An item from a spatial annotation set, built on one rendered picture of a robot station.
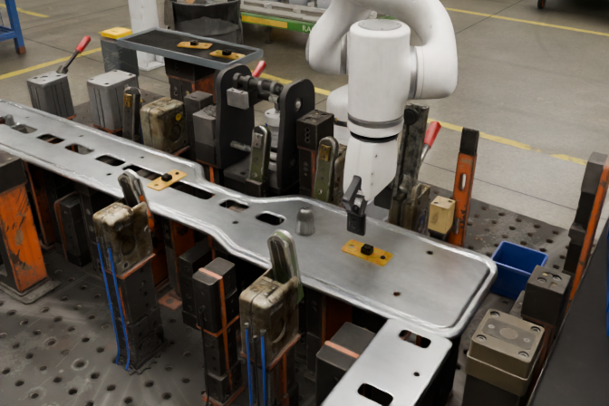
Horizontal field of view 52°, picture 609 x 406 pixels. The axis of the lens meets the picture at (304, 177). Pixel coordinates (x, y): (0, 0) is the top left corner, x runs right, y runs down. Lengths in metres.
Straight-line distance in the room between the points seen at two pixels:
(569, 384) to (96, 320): 0.98
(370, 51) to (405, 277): 0.37
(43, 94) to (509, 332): 1.32
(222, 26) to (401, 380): 3.41
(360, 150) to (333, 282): 0.22
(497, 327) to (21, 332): 1.00
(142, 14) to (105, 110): 3.58
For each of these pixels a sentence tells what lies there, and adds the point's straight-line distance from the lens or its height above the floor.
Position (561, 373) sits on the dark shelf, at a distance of 0.89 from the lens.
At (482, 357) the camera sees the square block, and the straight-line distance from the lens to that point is 0.86.
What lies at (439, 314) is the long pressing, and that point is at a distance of 0.97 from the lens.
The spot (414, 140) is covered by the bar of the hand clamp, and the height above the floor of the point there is 1.15.
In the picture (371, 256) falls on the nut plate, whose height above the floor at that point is 1.00.
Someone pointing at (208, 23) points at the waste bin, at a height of 0.60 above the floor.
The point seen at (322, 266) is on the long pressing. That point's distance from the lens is 1.04.
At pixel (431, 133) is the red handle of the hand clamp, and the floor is 1.13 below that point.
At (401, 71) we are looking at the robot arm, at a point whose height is 1.34.
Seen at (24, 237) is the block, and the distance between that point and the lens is 1.52.
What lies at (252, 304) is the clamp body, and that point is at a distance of 0.91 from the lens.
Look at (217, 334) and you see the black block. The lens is 1.10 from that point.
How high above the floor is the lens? 1.62
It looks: 29 degrees down
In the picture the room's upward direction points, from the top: straight up
